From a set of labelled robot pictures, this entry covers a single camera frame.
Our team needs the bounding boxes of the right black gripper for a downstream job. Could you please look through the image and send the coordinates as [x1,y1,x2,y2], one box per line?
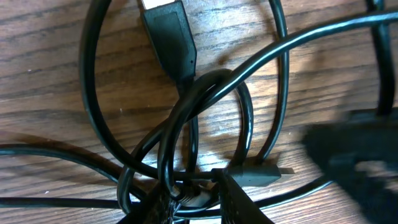
[301,108,397,223]

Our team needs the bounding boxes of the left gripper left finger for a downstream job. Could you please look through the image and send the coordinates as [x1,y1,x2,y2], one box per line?
[118,184,174,224]

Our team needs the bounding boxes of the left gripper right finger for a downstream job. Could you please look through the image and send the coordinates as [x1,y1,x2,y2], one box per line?
[211,169,274,224]

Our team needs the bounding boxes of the smooth black USB cable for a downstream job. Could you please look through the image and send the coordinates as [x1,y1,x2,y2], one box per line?
[0,0,398,220]

